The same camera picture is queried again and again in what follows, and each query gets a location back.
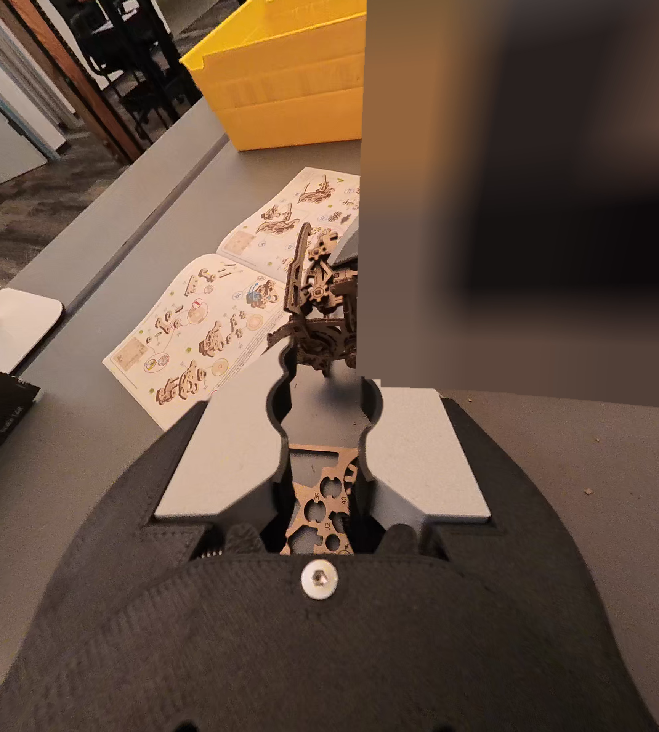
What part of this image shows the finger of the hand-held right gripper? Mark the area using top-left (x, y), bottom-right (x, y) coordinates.
top-left (334, 220), bottom-right (360, 268)

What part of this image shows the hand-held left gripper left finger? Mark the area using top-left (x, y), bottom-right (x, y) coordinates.
top-left (154, 343), bottom-right (297, 526)

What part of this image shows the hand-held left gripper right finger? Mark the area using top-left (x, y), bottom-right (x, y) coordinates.
top-left (357, 377), bottom-right (492, 530)

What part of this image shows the wooden gear mechanism model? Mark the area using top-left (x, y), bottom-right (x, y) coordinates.
top-left (265, 222), bottom-right (360, 377)

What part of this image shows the model instruction booklet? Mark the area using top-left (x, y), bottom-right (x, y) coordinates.
top-left (103, 167), bottom-right (361, 431)

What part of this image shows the perforated wooden part sheet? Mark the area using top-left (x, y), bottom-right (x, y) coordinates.
top-left (279, 443), bottom-right (360, 555)

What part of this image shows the yellow plastic bin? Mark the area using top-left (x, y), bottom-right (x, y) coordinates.
top-left (180, 0), bottom-right (368, 152)

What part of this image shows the white tablet stand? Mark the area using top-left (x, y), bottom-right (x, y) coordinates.
top-left (0, 287), bottom-right (64, 375)

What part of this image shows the dark office furniture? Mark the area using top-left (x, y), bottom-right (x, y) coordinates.
top-left (72, 0), bottom-right (201, 144)

